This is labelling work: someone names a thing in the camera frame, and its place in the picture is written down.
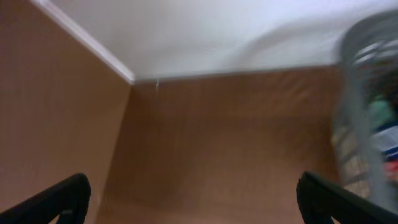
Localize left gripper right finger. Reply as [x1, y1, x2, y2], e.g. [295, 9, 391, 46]
[296, 172, 397, 224]

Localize grey plastic basket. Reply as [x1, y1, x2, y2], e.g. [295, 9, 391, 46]
[331, 9, 397, 213]

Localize green Nescafe coffee bag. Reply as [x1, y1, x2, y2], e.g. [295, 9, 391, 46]
[368, 95, 396, 129]

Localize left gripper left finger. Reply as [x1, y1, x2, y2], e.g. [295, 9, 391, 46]
[1, 173, 91, 224]

